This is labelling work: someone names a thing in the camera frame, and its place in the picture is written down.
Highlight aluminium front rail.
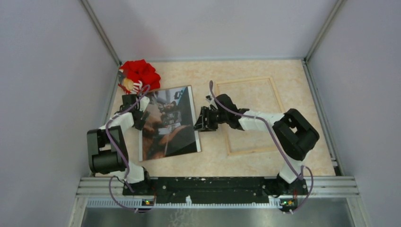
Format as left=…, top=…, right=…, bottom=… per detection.
left=69, top=176, right=370, bottom=227

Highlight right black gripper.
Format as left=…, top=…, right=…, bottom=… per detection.
left=192, top=107, right=228, bottom=133

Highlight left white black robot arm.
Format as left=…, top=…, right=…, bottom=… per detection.
left=87, top=94, right=152, bottom=195

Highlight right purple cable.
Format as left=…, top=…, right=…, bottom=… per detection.
left=209, top=80, right=314, bottom=214

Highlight wooden picture frame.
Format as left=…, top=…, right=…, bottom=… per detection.
left=213, top=77, right=285, bottom=156

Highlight purple cable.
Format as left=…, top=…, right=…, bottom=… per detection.
left=209, top=80, right=314, bottom=214
left=105, top=84, right=157, bottom=214

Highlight large glossy photo print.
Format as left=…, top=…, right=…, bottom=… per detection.
left=139, top=86, right=201, bottom=161

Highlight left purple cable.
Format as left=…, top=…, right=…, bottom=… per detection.
left=105, top=84, right=157, bottom=214

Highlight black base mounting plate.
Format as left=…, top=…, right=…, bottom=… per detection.
left=122, top=177, right=308, bottom=204

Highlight red cloth toy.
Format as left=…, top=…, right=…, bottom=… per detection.
left=118, top=59, right=161, bottom=94

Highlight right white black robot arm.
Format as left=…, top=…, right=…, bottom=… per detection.
left=194, top=94, right=320, bottom=197

